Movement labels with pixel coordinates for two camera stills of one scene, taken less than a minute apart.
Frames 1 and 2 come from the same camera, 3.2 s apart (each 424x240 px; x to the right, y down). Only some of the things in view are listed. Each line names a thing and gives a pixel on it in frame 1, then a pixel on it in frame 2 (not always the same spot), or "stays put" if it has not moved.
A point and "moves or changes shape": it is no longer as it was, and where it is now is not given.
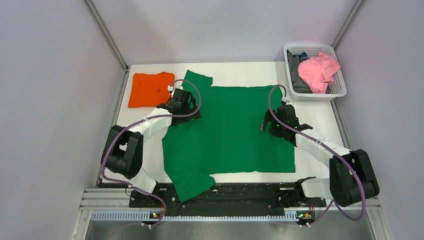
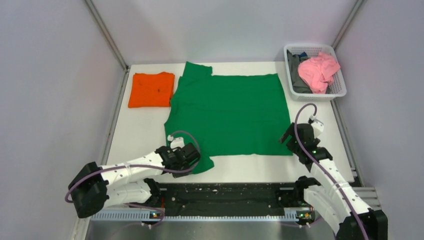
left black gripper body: (189, 118) -> (185, 166)
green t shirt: (227, 138) moves or changes shape
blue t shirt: (303, 54) stays put
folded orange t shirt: (149, 90) stays put
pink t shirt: (317, 72) stays put
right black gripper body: (275, 129) -> (293, 144)
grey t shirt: (299, 86) stays put
